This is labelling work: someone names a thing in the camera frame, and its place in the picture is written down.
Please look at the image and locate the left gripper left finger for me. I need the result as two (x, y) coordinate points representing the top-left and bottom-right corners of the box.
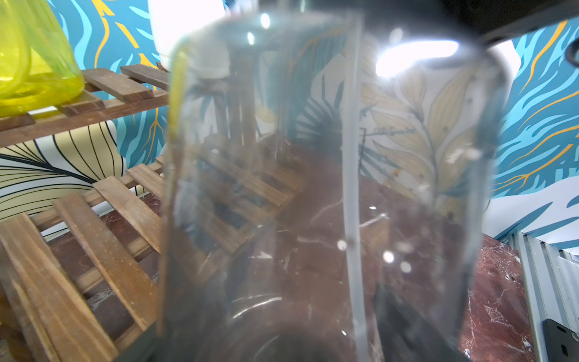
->
(114, 324), (158, 362)

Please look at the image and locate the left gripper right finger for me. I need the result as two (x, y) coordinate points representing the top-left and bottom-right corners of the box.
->
(372, 284), (469, 362)

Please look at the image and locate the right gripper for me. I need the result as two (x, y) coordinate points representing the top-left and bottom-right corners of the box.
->
(311, 0), (579, 69)

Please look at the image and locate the wooden two-tier shelf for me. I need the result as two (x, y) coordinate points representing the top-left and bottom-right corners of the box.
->
(0, 53), (308, 362)

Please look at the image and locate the black clear spray bottle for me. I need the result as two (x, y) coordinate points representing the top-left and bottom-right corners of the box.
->
(155, 5), (508, 361)

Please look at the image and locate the white pink spray bottle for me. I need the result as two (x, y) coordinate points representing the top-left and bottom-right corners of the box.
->
(148, 0), (230, 79)

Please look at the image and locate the yellow spray bottle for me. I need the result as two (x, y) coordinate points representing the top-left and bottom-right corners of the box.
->
(1, 1), (84, 118)

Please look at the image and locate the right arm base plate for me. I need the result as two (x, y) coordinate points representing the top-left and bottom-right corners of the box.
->
(542, 319), (579, 362)

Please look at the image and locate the aluminium front rail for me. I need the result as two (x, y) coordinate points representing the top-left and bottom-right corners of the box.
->
(507, 232), (578, 361)

